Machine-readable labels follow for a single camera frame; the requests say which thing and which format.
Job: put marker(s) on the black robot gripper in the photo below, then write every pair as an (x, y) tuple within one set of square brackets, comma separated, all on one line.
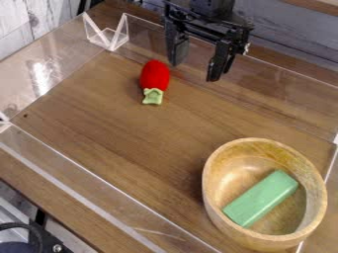
[(212, 21)]

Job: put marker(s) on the brown wooden bowl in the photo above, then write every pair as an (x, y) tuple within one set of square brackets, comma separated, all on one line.
[(236, 167)]

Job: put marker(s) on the clear acrylic front wall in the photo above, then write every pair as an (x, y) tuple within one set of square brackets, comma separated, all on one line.
[(114, 222)]

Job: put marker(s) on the black device lower left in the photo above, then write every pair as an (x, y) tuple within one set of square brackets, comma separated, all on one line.
[(42, 242)]

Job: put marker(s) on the green rectangular block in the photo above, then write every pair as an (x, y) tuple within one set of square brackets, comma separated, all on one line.
[(254, 204)]

